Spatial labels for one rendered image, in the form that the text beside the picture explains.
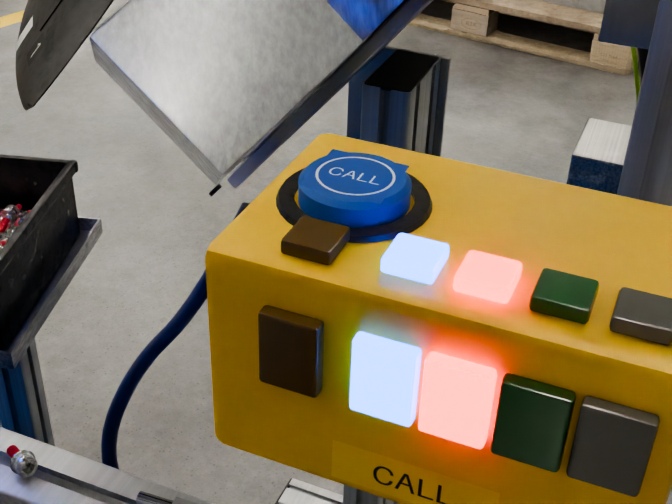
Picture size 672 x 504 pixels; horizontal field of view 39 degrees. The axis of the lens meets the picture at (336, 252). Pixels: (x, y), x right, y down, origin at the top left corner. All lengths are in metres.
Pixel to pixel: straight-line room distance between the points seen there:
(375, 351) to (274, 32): 0.42
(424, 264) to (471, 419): 0.05
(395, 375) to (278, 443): 0.07
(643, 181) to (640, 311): 0.54
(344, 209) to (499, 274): 0.06
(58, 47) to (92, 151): 1.93
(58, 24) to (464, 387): 0.61
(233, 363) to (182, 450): 1.43
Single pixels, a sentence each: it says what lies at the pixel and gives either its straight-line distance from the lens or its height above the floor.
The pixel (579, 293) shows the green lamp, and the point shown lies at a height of 1.08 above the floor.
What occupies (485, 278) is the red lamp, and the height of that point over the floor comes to 1.08.
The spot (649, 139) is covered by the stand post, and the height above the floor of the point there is 0.91.
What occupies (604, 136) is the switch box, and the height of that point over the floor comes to 0.84.
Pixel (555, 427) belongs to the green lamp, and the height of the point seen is 1.05.
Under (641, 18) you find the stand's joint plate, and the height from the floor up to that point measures 0.98.
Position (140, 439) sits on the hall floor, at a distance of 1.79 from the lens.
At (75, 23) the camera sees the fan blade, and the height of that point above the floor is 0.97.
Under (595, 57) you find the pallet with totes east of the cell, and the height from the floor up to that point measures 0.04.
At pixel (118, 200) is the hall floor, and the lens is 2.50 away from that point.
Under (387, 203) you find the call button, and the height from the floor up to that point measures 1.08.
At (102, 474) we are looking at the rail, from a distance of 0.54.
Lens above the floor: 1.24
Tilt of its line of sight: 33 degrees down
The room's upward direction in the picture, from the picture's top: 2 degrees clockwise
